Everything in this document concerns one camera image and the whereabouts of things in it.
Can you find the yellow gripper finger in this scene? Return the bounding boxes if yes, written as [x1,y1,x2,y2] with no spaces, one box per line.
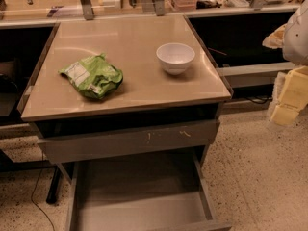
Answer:
[269,66,308,126]

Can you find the green rice chip bag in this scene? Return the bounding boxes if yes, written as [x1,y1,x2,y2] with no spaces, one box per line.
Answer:
[59,53,123,100]

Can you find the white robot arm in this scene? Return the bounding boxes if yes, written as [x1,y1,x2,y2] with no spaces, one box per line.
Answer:
[269,2,308,126]

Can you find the grey drawer cabinet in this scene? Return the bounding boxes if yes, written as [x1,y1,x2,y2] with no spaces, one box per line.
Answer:
[16,13,234,166]

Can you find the open middle drawer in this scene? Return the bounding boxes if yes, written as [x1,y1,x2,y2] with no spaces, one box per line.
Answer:
[65,150,231,231]

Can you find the grey top drawer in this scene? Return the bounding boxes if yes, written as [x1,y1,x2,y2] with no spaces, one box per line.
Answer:
[38,119,219,164]

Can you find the white bowl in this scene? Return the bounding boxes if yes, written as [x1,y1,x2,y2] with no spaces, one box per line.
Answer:
[156,42,195,75]

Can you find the black table leg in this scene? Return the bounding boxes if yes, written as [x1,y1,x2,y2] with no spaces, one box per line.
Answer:
[46,167,62,204]

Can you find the metal post middle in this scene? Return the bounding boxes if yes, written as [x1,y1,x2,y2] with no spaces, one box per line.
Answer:
[155,0,165,16]

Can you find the metal post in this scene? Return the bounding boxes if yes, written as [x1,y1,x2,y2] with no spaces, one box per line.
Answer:
[80,0,94,20]
[155,0,165,16]

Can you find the metal post left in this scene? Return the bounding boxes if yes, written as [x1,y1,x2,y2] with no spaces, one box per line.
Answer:
[80,0,94,20]

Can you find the black floor cable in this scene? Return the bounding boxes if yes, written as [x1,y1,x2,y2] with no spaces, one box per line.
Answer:
[30,151,56,231]

